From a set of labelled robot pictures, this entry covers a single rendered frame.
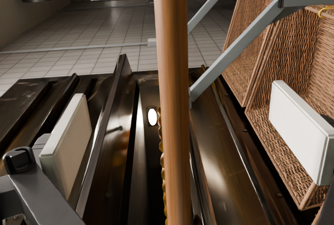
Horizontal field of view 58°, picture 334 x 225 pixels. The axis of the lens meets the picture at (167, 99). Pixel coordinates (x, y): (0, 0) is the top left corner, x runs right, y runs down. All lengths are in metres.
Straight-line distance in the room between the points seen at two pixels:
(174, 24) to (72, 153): 0.15
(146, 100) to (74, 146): 1.77
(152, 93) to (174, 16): 1.66
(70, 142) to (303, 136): 0.12
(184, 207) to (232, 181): 0.65
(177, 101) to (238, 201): 0.69
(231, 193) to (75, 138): 0.84
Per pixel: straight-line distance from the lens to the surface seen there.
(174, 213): 0.39
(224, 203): 0.97
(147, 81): 1.89
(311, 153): 0.17
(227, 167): 1.07
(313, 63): 1.35
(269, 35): 1.30
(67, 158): 0.16
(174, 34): 0.28
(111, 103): 1.21
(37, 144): 0.17
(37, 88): 1.92
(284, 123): 0.20
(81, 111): 0.19
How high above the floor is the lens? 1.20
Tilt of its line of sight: 1 degrees down
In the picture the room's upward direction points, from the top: 94 degrees counter-clockwise
